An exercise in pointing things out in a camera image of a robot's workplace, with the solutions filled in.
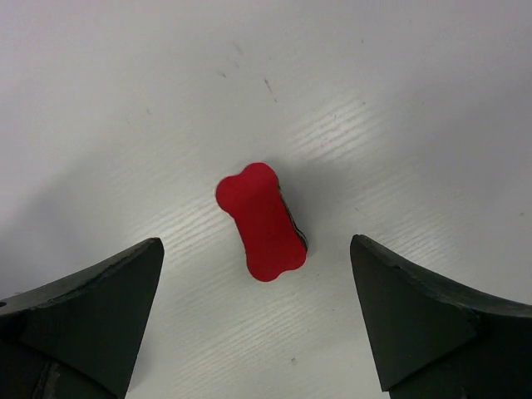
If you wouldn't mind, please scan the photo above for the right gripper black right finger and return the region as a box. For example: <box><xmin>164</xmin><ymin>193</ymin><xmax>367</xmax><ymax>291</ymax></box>
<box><xmin>350</xmin><ymin>234</ymin><xmax>531</xmax><ymax>398</ymax></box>

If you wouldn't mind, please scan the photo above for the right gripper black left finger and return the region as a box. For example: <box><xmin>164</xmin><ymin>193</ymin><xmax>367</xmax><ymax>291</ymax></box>
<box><xmin>1</xmin><ymin>238</ymin><xmax>165</xmax><ymax>398</ymax></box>

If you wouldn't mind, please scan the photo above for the red whiteboard eraser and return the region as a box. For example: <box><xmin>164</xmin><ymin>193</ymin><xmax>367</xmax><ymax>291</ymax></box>
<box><xmin>214</xmin><ymin>162</ymin><xmax>308</xmax><ymax>282</ymax></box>

